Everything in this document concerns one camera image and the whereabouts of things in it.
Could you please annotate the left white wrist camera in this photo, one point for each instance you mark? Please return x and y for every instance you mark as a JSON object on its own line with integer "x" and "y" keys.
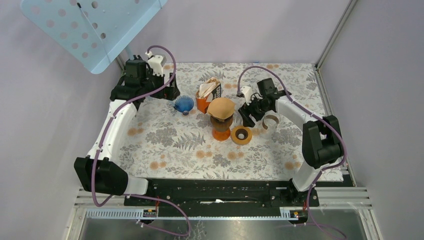
{"x": 156, "y": 63}

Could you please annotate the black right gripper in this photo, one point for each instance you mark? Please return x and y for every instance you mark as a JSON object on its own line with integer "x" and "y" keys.
{"x": 246, "y": 110}

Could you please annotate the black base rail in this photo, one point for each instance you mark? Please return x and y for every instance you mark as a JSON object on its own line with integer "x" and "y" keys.
{"x": 230, "y": 198}

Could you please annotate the orange glass carafe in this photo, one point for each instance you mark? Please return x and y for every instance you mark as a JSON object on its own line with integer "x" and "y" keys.
{"x": 221, "y": 135}

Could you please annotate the light blue music stand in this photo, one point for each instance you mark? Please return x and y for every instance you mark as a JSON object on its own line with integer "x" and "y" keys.
{"x": 95, "y": 32}

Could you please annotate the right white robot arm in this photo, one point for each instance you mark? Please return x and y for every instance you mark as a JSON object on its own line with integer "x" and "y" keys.
{"x": 322, "y": 144}

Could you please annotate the clear glass carafe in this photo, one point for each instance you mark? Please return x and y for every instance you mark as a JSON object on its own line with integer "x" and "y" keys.
{"x": 270, "y": 123}

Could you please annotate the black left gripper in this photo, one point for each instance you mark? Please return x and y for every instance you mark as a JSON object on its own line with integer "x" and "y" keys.
{"x": 168, "y": 92}

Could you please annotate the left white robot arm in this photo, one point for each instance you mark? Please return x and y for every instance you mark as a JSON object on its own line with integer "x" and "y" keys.
{"x": 99, "y": 170}

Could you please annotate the blue dripper on left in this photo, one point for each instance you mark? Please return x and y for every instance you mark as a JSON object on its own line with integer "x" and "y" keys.
{"x": 184, "y": 104}

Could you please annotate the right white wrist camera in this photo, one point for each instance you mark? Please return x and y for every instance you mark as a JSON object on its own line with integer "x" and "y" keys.
{"x": 245, "y": 92}

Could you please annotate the floral tablecloth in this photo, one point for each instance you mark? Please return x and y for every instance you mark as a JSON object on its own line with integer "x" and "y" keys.
{"x": 163, "y": 143}

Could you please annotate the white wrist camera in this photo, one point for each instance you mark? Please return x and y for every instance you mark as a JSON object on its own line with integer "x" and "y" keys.
{"x": 245, "y": 92}
{"x": 156, "y": 63}

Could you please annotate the orange coffee filter box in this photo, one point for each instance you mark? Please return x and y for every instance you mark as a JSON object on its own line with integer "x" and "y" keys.
{"x": 207, "y": 92}

